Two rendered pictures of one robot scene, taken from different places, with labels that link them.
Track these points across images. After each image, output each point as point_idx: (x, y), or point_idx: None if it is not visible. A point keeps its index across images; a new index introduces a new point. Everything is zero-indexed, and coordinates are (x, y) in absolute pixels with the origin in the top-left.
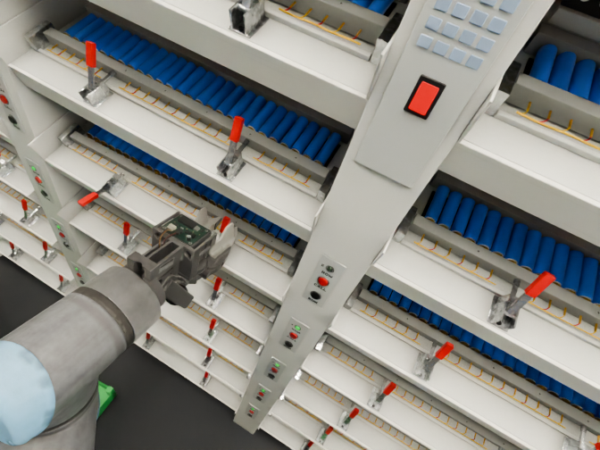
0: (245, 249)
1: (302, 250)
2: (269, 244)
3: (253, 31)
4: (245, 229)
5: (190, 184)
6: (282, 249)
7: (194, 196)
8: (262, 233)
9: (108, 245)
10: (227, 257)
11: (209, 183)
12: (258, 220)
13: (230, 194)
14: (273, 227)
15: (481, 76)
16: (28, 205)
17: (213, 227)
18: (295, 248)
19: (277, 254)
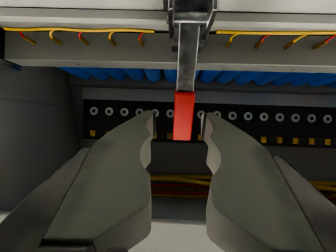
0: (115, 19)
1: (15, 71)
2: (76, 61)
3: None
4: (151, 64)
5: (332, 74)
6: (42, 61)
7: (319, 71)
8: (110, 66)
9: None
10: (65, 164)
11: (214, 247)
12: (145, 69)
13: (157, 250)
14: (108, 69)
15: None
16: None
17: (205, 129)
18: (30, 65)
19: (46, 26)
